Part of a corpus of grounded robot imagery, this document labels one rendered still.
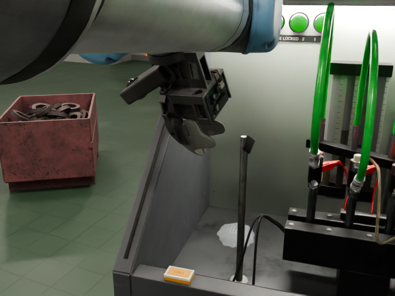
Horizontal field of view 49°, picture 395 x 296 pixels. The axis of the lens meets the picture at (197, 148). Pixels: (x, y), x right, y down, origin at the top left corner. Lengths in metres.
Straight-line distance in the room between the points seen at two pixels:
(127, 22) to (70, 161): 3.23
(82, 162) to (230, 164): 2.25
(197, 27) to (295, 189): 1.03
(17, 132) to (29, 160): 0.23
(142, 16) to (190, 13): 0.06
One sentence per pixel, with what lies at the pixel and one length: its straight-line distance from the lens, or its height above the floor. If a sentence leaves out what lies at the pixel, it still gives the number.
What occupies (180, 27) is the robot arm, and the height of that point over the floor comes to 1.43.
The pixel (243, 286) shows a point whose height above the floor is 0.95.
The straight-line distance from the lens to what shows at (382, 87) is 1.15.
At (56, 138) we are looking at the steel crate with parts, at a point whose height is 0.43.
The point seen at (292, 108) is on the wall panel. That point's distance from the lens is 1.20.
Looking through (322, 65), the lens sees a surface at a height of 1.34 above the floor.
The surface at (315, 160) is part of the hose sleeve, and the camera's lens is 0.83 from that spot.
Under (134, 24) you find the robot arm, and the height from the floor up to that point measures 1.44.
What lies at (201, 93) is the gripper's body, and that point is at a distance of 0.61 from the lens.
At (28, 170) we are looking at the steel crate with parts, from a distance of 3.48.
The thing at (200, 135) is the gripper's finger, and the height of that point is 1.24.
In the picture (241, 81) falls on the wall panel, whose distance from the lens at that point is 1.21.
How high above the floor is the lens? 1.45
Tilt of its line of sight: 20 degrees down
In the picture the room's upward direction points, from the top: straight up
